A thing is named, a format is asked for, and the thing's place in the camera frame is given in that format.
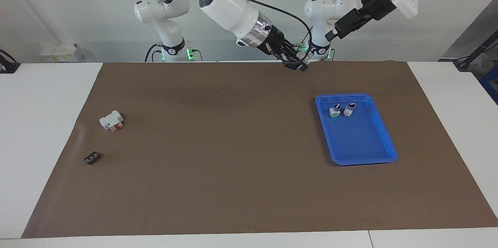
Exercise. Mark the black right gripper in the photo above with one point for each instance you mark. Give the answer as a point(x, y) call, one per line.
point(278, 41)

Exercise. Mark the white circuit breaker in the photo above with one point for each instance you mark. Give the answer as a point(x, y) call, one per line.
point(111, 120)

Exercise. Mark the white box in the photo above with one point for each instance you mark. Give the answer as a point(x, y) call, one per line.
point(60, 52)

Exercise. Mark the brown table mat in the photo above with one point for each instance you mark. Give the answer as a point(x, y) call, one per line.
point(233, 154)

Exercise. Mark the rotary switch with orange base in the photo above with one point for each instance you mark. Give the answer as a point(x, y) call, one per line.
point(349, 110)

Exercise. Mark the blue crate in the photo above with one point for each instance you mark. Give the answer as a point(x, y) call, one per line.
point(491, 90)

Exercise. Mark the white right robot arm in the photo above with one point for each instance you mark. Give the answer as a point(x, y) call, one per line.
point(229, 6)

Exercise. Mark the blue plastic tray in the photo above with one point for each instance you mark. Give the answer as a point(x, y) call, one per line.
point(358, 139)

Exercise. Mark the rotary switch with white base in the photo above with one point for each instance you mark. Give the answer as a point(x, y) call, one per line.
point(334, 111)

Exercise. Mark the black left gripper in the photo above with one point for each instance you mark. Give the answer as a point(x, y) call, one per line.
point(354, 22)

